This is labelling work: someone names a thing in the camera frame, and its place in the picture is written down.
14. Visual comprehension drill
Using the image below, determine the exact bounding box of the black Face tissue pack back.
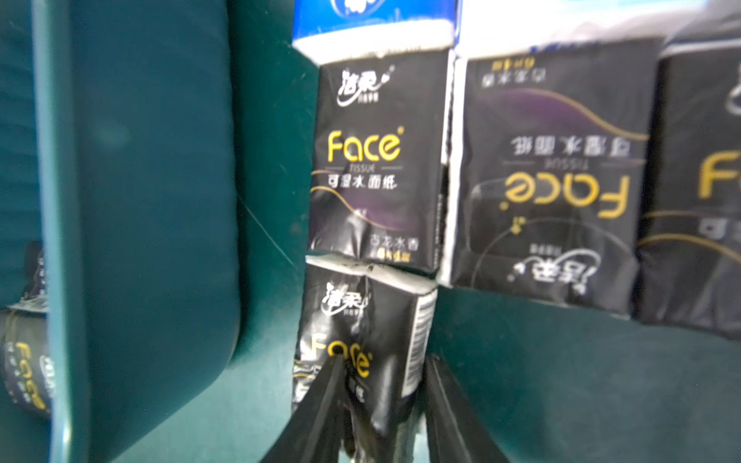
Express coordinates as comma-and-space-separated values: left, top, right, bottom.
633, 11, 740, 340

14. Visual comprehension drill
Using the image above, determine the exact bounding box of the teal plastic storage box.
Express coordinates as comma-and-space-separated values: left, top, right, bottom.
1, 1, 239, 462

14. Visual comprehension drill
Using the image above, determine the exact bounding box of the black face tissue pack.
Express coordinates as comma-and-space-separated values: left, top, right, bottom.
308, 49, 453, 273
633, 11, 740, 340
437, 38, 663, 318
1, 241, 56, 420
291, 255, 438, 462

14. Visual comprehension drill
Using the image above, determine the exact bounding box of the black Face tissue pack front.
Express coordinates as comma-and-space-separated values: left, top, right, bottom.
1, 241, 56, 420

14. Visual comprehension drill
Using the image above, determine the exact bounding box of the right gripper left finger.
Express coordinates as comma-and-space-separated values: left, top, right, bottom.
261, 357, 347, 463

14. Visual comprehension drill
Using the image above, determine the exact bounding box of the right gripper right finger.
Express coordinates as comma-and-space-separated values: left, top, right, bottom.
423, 355, 509, 463

